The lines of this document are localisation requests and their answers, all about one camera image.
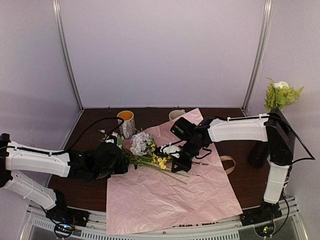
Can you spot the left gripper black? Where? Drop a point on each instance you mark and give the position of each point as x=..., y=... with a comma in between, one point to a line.
x=122, y=167

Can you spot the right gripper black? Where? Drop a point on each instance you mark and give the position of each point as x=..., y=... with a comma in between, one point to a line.
x=185, y=166

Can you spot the tan satin ribbon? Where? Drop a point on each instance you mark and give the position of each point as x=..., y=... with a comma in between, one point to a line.
x=231, y=163

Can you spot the pink wrapping paper sheet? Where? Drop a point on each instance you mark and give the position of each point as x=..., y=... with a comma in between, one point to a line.
x=144, y=199

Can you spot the green fern white flower bunch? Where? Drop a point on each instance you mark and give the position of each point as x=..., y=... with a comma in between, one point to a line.
x=279, y=94

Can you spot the brown pink flower bunch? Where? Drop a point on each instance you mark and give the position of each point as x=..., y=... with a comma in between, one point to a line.
x=120, y=140

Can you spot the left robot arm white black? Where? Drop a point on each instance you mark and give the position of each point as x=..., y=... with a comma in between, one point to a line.
x=16, y=158

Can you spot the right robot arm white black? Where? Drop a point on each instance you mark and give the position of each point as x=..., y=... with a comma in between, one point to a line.
x=275, y=142

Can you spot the black cylindrical vase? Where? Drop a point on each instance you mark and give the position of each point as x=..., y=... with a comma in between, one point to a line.
x=258, y=154

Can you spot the yellow small flower bunch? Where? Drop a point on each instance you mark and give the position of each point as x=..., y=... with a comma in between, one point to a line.
x=161, y=165

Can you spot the yellow-inside floral mug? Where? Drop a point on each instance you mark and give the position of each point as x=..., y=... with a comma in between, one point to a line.
x=128, y=127

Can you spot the blue hydrangea flower bunch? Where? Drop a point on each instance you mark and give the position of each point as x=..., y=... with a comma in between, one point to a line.
x=142, y=144

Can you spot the beige floral mug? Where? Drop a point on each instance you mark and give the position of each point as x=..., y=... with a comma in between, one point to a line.
x=176, y=113

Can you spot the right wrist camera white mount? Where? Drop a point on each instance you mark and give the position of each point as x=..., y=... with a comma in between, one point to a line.
x=167, y=150

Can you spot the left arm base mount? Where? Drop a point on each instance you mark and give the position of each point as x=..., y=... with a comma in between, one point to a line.
x=66, y=219

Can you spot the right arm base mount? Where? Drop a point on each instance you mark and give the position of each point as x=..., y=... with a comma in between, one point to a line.
x=263, y=220

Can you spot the right aluminium frame post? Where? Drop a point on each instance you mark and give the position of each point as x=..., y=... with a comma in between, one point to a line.
x=260, y=51

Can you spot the aluminium frame post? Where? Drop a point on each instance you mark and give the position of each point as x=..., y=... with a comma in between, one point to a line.
x=260, y=51
x=65, y=53

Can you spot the left aluminium frame post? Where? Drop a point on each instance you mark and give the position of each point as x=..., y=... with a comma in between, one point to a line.
x=65, y=53

